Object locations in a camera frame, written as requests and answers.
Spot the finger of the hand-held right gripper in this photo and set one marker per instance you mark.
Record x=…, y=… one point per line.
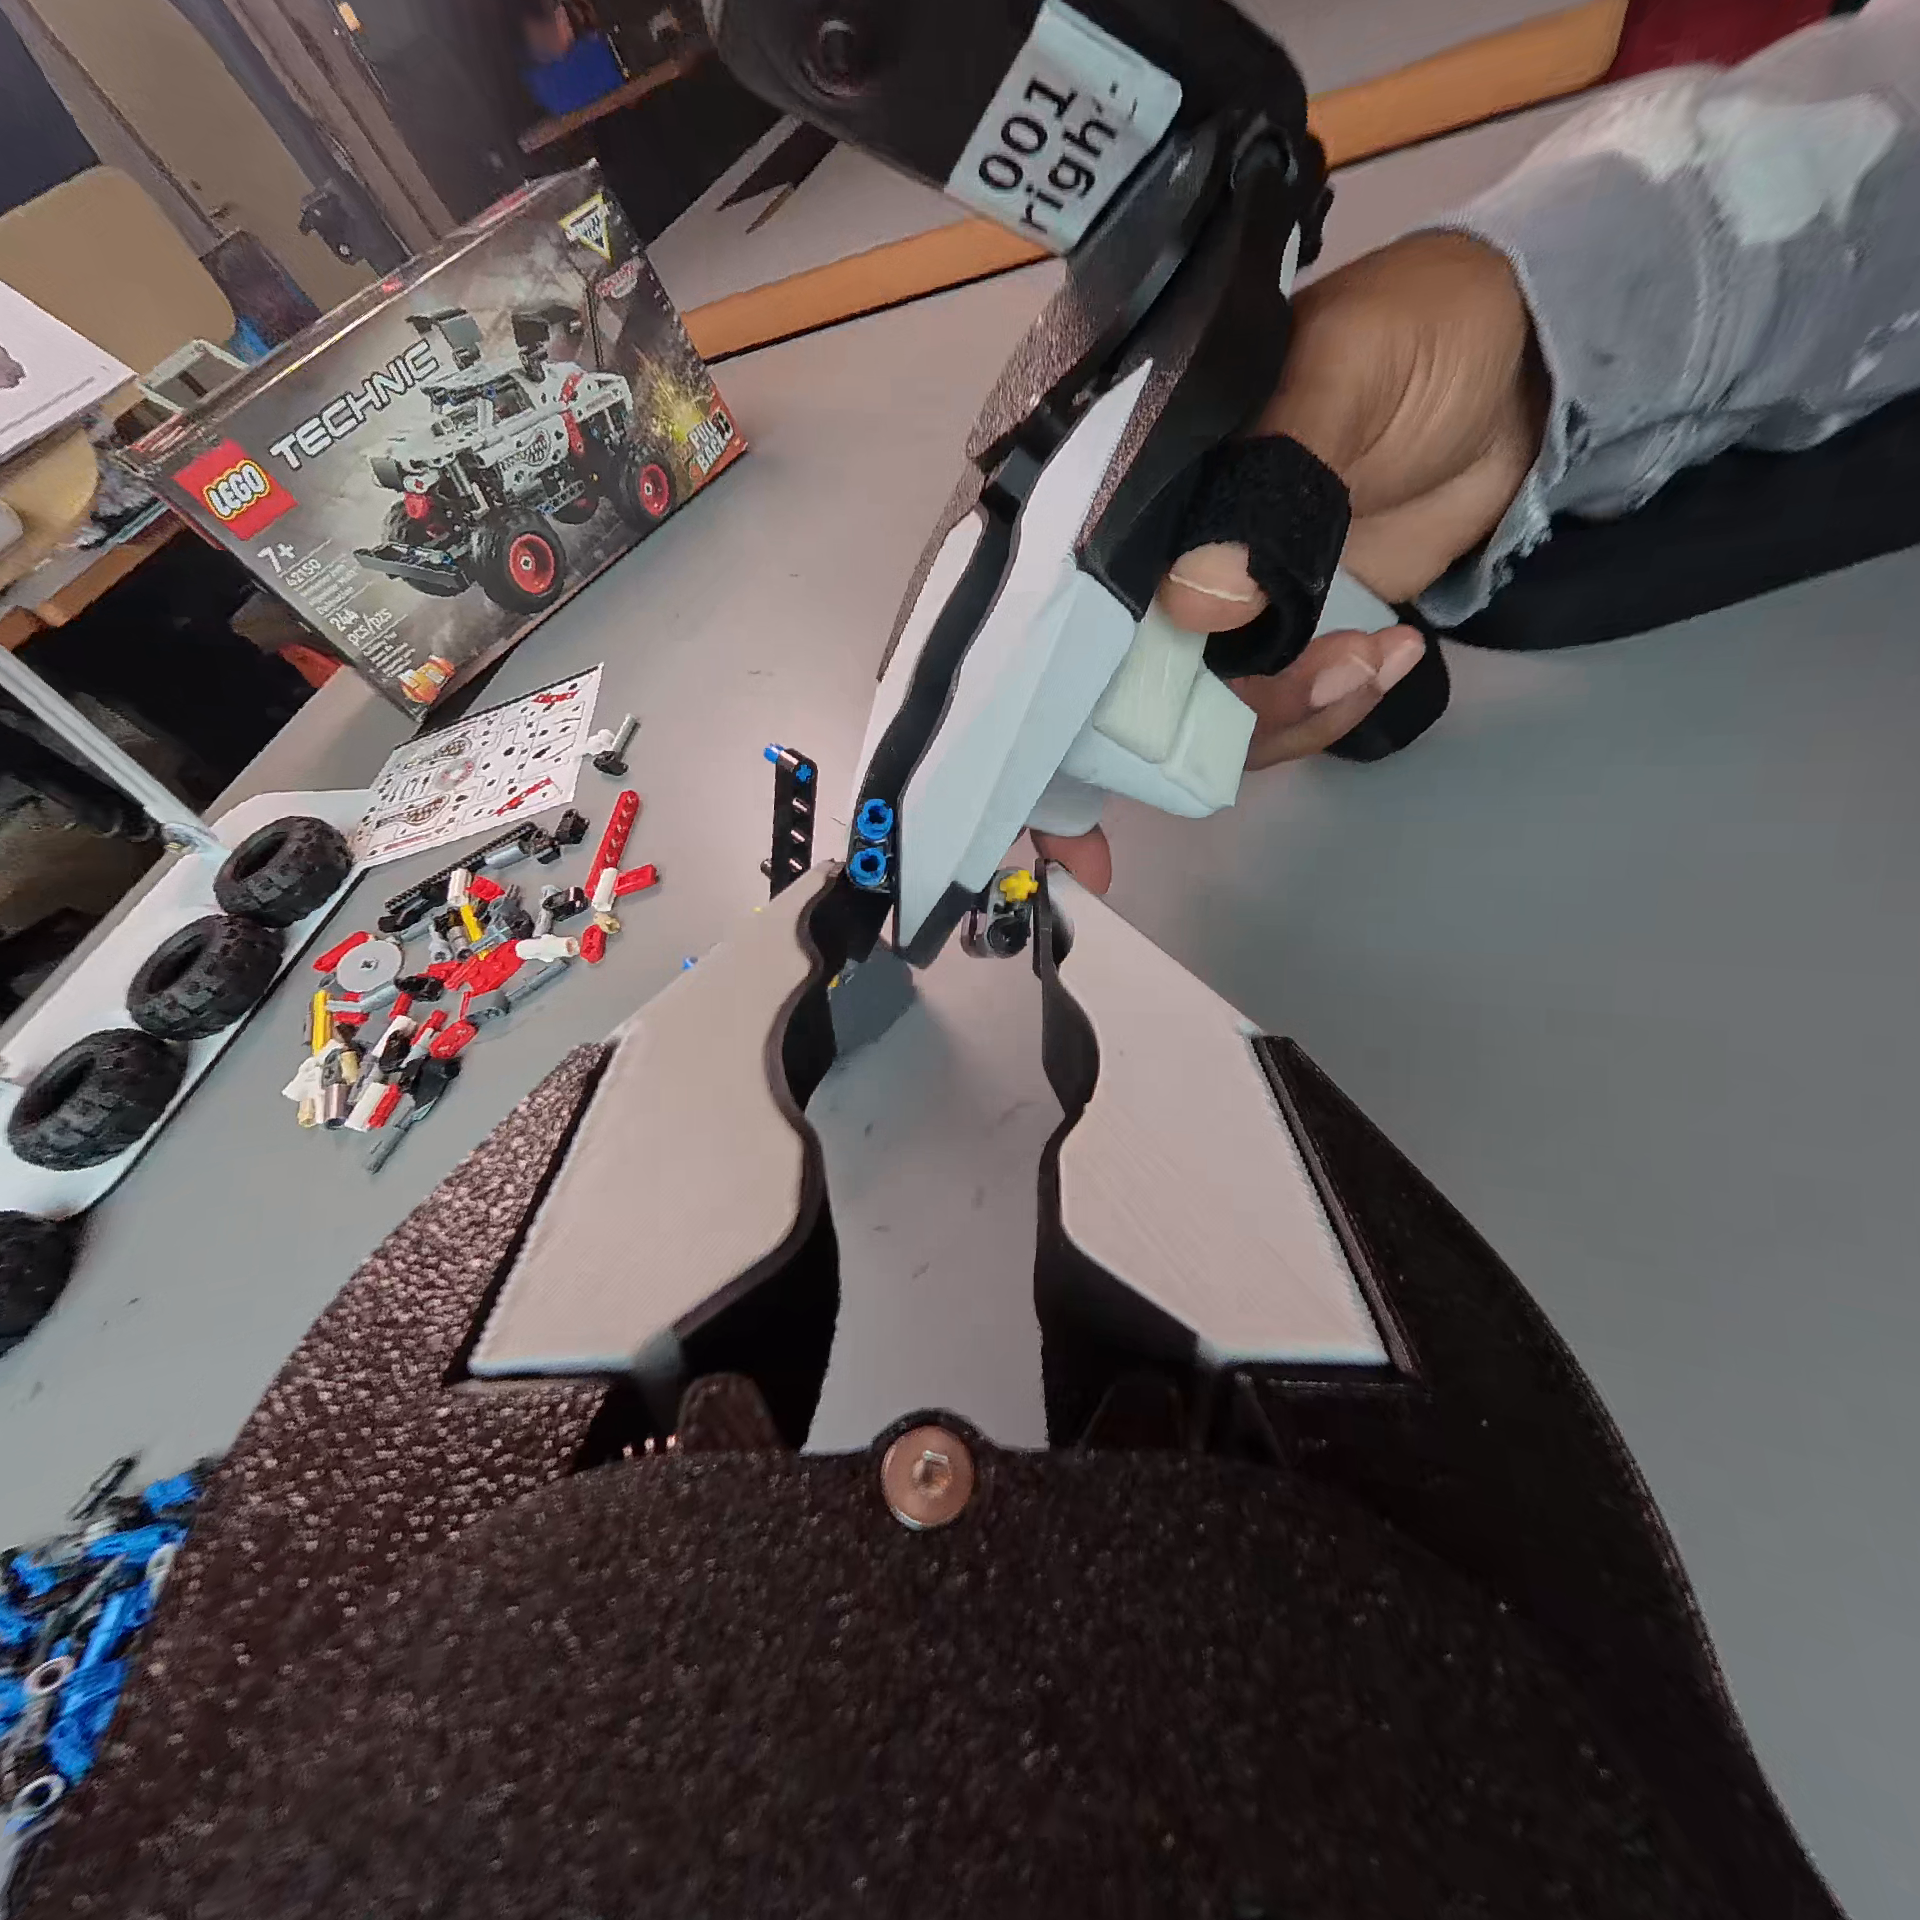
x=937, y=592
x=1004, y=720

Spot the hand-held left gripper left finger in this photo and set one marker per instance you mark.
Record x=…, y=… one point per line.
x=661, y=1184

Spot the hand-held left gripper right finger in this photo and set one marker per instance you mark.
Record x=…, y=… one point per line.
x=1215, y=1184

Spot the black connector with blue pins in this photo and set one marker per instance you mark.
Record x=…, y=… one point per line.
x=870, y=819

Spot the grey black toy brick assembly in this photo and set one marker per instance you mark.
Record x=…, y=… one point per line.
x=997, y=938

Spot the black toy beam blue pins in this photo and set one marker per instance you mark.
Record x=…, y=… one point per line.
x=783, y=826

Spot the person's right forearm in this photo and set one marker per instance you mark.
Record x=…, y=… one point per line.
x=1724, y=271

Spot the grey desk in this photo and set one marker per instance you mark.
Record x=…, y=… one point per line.
x=1500, y=1049

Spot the person's right hand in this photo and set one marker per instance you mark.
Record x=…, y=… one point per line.
x=1411, y=388

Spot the pile of mixed toy parts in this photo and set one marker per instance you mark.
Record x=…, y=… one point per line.
x=436, y=1019

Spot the red long toy beam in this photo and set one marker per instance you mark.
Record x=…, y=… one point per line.
x=614, y=844

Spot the white toy pin connector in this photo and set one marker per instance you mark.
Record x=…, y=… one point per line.
x=614, y=733

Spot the grey toy disc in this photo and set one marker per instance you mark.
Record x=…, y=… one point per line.
x=369, y=964

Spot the black toothed toy rack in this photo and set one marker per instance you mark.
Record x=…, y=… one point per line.
x=457, y=874

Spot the white flat board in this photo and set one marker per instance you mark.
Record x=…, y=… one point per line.
x=240, y=1036

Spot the white sticker sheet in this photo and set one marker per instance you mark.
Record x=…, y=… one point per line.
x=481, y=773

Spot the toy truck cardboard box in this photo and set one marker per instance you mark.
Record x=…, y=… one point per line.
x=452, y=434

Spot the silver metal table leg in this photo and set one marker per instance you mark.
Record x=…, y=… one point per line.
x=107, y=751

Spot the pile of blue black pins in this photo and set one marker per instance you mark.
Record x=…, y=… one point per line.
x=84, y=1635

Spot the tan chair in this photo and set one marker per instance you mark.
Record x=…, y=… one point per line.
x=107, y=253

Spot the white instruction booklet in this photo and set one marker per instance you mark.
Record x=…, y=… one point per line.
x=54, y=368

